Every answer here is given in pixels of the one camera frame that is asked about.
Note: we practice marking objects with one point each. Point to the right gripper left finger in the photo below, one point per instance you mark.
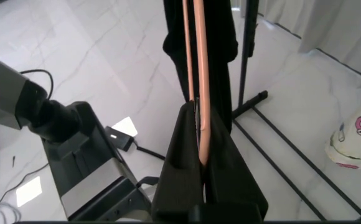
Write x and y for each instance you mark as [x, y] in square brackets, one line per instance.
[177, 186]

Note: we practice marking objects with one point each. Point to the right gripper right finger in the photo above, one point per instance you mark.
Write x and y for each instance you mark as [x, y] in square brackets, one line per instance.
[233, 186]

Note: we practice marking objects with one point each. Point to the pink clothes hanger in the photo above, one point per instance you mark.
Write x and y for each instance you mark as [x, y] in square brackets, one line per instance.
[203, 62]

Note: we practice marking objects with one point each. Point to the cream printed garment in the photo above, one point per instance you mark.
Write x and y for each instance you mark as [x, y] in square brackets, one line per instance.
[354, 146]

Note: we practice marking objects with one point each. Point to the black garment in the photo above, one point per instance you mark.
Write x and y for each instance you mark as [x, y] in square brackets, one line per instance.
[221, 31]

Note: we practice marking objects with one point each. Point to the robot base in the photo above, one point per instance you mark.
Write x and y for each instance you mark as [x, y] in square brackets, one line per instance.
[84, 168]

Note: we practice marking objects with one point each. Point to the black clothes rack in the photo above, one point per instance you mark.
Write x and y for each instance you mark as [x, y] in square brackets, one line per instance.
[249, 31]

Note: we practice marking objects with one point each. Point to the black power adapter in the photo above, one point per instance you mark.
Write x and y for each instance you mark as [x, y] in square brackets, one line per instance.
[119, 141]

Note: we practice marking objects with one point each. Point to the white curtain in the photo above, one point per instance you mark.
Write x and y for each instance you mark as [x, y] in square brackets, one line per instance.
[339, 25]

